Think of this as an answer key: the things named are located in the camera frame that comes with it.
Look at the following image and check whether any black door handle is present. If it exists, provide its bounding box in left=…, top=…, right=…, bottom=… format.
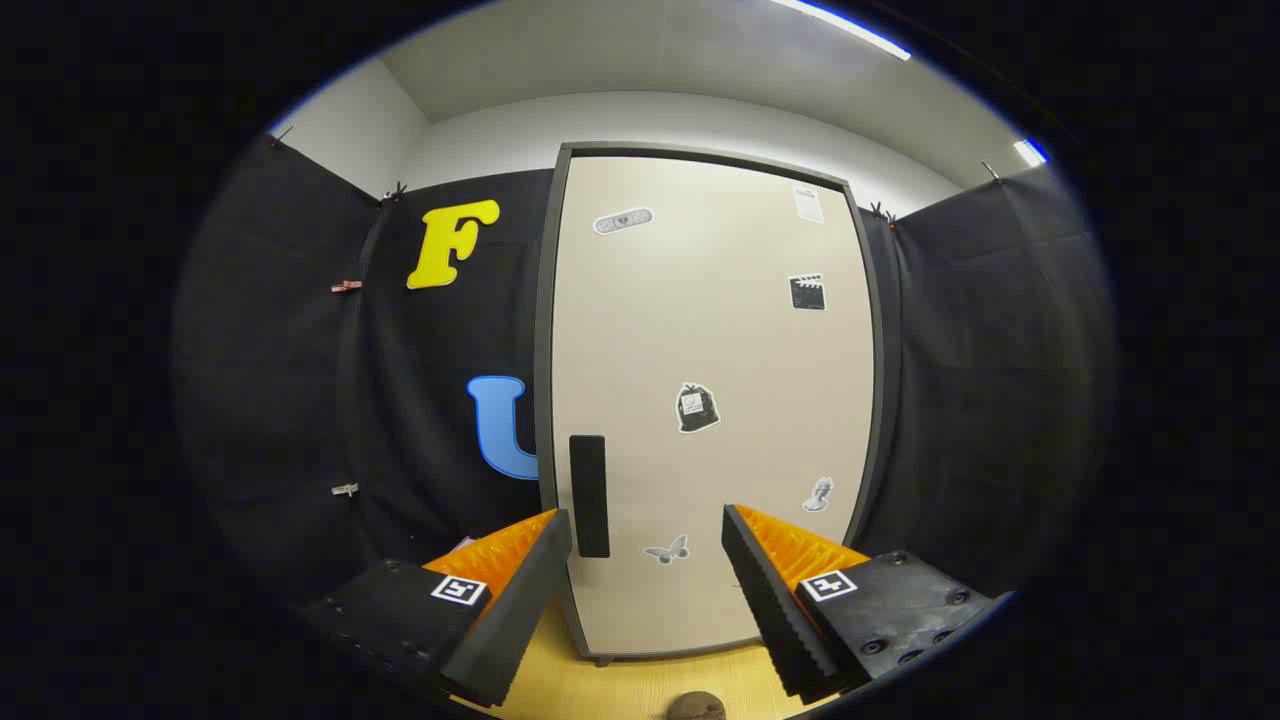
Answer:
left=569, top=434, right=611, bottom=559

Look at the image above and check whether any ceiling strip light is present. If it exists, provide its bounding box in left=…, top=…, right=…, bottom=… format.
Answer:
left=770, top=0, right=913, bottom=62

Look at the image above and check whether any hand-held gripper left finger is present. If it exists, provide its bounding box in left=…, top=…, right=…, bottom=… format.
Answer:
left=300, top=508, right=573, bottom=711

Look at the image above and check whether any grey shoe cabinet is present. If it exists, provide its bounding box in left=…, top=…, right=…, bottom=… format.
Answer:
left=533, top=142, right=901, bottom=668

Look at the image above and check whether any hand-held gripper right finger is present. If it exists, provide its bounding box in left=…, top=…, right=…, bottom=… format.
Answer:
left=722, top=503, right=1011, bottom=706

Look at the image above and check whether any black backdrop cloth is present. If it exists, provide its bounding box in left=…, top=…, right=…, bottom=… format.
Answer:
left=170, top=135, right=1116, bottom=641

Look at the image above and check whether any beige shoe cabinet door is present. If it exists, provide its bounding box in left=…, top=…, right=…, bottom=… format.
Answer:
left=550, top=152, right=886, bottom=661

